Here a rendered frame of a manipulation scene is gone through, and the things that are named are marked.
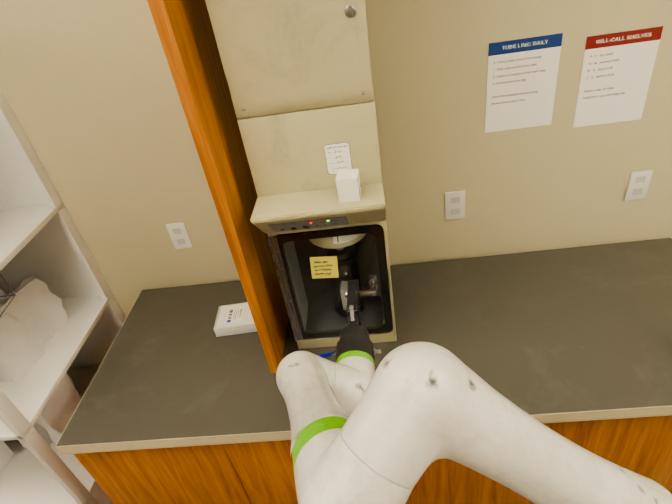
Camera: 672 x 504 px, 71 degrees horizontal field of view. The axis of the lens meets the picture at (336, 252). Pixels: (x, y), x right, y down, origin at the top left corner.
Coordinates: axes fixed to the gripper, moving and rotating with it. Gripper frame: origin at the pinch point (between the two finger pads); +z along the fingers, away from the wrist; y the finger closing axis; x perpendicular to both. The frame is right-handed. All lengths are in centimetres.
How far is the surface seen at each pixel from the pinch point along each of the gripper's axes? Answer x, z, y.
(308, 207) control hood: 7.2, -4.2, 31.0
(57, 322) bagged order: 118, 28, -25
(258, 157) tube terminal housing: 18.3, 4.6, 41.4
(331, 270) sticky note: 5.6, 3.5, 5.7
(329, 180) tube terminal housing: 2.1, 4.6, 33.0
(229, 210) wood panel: 26.2, -4.2, 32.6
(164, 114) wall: 56, 48, 42
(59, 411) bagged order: 116, 5, -49
